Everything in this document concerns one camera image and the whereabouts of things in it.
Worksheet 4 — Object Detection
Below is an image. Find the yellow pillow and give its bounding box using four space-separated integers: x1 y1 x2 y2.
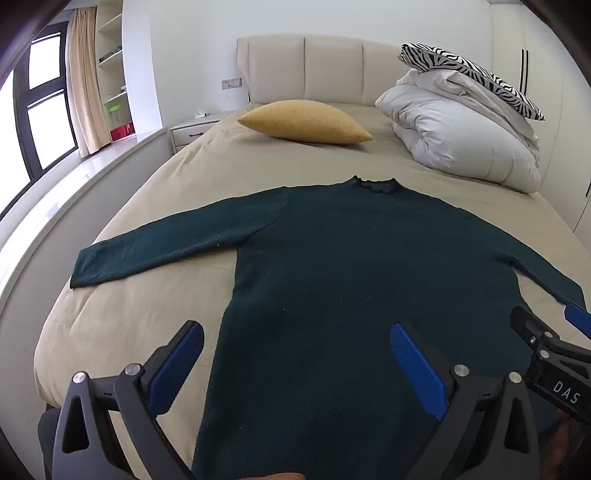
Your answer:
237 100 374 145

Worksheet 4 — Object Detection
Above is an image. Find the black framed window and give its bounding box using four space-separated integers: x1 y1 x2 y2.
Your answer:
0 28 82 220

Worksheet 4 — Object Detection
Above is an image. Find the person's right hand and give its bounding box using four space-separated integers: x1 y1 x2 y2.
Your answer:
540 408 591 480

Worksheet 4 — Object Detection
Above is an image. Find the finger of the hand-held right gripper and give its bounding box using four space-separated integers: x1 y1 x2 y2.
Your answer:
563 302 591 341
510 305 556 352

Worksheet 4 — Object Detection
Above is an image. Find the white nightstand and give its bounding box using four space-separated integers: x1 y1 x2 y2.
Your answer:
170 112 226 153

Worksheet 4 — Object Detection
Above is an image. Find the beige curtain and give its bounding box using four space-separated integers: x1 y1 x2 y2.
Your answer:
66 6 112 160

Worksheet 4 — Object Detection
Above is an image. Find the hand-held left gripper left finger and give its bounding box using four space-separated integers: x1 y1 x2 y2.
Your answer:
51 320 205 480

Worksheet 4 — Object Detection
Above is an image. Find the bed with beige sheet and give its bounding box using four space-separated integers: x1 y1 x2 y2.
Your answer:
33 102 591 480

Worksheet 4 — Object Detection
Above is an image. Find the zebra print pillow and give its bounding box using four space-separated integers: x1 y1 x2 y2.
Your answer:
398 43 546 121

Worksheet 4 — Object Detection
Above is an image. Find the white wardrobe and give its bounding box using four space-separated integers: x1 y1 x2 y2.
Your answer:
489 0 591 241

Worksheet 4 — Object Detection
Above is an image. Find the white open shelf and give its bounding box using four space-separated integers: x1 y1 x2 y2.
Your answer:
94 0 136 145

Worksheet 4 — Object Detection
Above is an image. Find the beige padded headboard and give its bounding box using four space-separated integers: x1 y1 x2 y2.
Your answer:
236 34 407 108

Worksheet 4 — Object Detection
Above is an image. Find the white window sill bench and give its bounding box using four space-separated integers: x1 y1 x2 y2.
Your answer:
0 124 176 315

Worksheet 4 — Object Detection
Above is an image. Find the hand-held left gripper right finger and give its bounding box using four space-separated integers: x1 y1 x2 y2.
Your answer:
389 322 544 480

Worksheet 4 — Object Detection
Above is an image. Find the white duvet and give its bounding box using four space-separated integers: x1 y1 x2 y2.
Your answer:
375 69 542 193

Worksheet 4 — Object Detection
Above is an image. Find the dark green sweater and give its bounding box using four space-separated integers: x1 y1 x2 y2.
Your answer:
70 175 587 480

